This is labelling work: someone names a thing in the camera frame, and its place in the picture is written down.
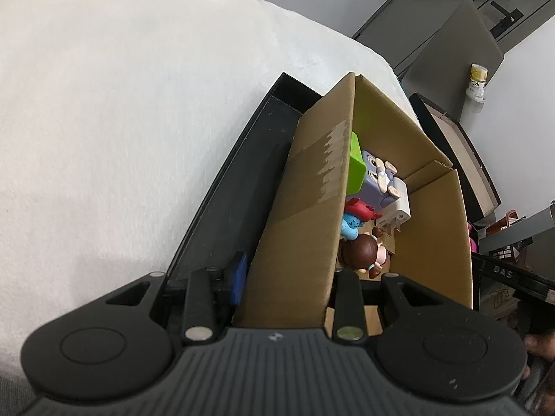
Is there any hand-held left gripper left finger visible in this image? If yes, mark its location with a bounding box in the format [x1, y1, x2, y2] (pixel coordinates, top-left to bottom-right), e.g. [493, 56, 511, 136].
[106, 251, 249, 345]

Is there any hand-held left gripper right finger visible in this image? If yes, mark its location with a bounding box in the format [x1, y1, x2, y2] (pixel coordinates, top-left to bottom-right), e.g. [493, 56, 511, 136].
[333, 269, 434, 342]

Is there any brown haired doll figure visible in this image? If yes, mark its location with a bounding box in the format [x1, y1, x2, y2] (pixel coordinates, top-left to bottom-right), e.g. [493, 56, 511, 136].
[337, 231, 392, 280]

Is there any brown cardboard box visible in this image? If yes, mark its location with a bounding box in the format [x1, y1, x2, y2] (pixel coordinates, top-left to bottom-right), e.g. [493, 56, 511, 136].
[232, 71, 474, 339]

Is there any blue figure toy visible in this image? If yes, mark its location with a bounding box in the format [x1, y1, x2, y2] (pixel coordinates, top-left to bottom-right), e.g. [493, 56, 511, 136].
[339, 214, 361, 242]

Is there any red crab toy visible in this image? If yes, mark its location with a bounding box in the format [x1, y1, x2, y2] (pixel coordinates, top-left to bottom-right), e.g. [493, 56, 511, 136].
[344, 197, 383, 223]

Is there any white charger plug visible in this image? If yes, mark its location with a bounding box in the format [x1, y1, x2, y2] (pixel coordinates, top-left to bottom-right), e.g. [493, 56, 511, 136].
[375, 177, 411, 238]

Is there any purple cube toy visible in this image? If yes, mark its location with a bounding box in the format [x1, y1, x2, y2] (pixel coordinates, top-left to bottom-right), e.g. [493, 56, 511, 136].
[361, 150, 399, 211]

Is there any green block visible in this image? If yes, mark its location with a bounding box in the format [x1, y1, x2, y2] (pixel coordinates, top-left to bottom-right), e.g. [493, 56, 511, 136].
[347, 132, 369, 197]

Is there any person's right hand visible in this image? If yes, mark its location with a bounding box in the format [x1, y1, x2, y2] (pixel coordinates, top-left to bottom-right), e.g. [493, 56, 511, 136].
[522, 333, 555, 380]

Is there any black tray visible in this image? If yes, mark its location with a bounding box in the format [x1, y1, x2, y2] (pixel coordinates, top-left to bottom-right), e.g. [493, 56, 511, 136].
[165, 72, 327, 300]

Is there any brown lined black box lid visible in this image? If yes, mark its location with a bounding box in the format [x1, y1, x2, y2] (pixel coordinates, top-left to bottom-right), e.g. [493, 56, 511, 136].
[409, 92, 502, 227]

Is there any yellow capped bottle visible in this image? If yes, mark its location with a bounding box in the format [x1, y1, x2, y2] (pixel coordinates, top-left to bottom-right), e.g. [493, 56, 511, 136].
[466, 63, 489, 103]

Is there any red handled bag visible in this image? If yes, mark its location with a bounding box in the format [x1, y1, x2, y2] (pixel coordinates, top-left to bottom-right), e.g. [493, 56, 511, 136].
[485, 209, 527, 237]

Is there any black door handle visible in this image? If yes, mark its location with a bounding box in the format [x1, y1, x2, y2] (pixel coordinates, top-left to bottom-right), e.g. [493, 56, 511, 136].
[489, 0, 524, 32]

